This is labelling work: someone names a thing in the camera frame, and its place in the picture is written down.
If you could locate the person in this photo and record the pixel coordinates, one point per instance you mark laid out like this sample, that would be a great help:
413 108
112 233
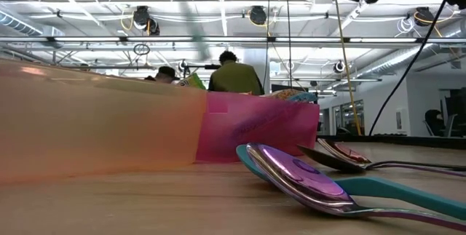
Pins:
234 76
165 75

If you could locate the black computer monitor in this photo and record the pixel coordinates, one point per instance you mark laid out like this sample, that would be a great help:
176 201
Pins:
289 88

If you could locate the beef flavor ramen packet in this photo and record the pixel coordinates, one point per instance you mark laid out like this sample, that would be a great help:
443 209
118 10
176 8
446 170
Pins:
291 95

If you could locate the orange translucent plastic bin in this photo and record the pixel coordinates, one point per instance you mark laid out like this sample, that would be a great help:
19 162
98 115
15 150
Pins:
91 126

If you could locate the pink translucent plastic bin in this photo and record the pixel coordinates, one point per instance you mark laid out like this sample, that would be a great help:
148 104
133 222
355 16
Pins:
255 129

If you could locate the large purple iridescent spoon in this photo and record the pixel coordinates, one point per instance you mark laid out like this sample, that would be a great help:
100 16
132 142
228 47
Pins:
302 177

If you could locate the dark grey metal spoon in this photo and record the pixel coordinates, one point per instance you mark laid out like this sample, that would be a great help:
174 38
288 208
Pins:
327 160

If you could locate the pink iridescent metal spoon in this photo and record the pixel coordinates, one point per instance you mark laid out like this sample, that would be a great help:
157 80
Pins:
346 151

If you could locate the black office chair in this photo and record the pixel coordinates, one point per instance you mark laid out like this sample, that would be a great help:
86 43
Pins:
438 122

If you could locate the teal plastic spoon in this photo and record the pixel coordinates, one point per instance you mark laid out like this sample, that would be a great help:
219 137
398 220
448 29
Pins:
393 191

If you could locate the black aluminium table frame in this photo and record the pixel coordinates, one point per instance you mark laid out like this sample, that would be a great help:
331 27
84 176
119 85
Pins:
400 141

